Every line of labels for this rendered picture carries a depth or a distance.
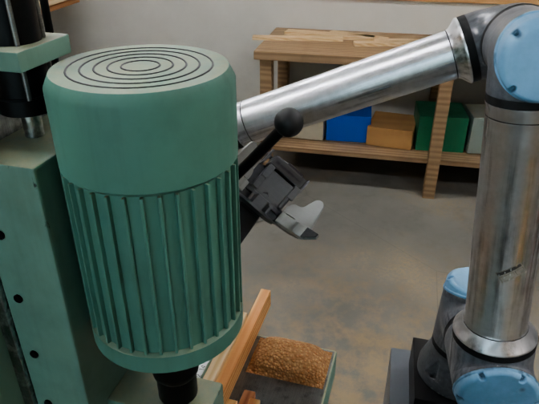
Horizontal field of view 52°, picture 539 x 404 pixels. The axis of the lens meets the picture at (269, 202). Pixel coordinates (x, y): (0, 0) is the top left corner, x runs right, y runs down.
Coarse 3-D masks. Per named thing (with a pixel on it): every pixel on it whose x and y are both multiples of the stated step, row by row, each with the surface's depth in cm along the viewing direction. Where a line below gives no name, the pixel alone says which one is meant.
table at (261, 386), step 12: (252, 348) 103; (240, 384) 96; (252, 384) 96; (264, 384) 96; (276, 384) 96; (288, 384) 96; (300, 384) 96; (324, 384) 96; (240, 396) 93; (264, 396) 93; (276, 396) 93; (288, 396) 93; (300, 396) 93; (312, 396) 93; (324, 396) 93
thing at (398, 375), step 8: (392, 352) 150; (400, 352) 150; (408, 352) 150; (392, 360) 148; (400, 360) 148; (408, 360) 148; (392, 368) 145; (400, 368) 145; (408, 368) 145; (392, 376) 143; (400, 376) 143; (408, 376) 143; (392, 384) 140; (400, 384) 140; (408, 384) 140; (392, 392) 138; (400, 392) 138; (408, 392) 138; (384, 400) 157; (392, 400) 136; (400, 400) 136; (408, 400) 136
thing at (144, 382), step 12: (132, 372) 76; (120, 384) 74; (132, 384) 74; (144, 384) 74; (156, 384) 74; (204, 384) 74; (216, 384) 74; (120, 396) 72; (132, 396) 72; (144, 396) 72; (156, 396) 72; (204, 396) 72; (216, 396) 72
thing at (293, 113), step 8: (280, 112) 64; (288, 112) 63; (296, 112) 64; (280, 120) 63; (288, 120) 63; (296, 120) 63; (280, 128) 64; (288, 128) 63; (296, 128) 64; (272, 136) 66; (280, 136) 65; (288, 136) 65; (264, 144) 66; (272, 144) 66; (256, 152) 67; (264, 152) 67; (248, 160) 68; (256, 160) 68; (240, 168) 69; (248, 168) 69; (240, 176) 70
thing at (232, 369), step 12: (264, 300) 109; (252, 312) 106; (264, 312) 109; (252, 324) 103; (240, 336) 100; (252, 336) 102; (240, 348) 98; (228, 360) 95; (240, 360) 96; (228, 372) 93; (240, 372) 98; (228, 384) 91; (228, 396) 92
